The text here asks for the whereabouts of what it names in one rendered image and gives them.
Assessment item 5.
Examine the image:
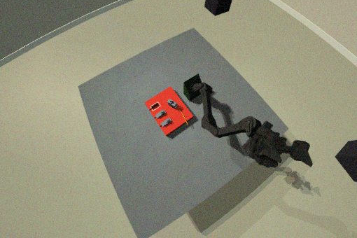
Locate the red flat deck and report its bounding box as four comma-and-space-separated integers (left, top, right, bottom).
144, 86, 193, 136

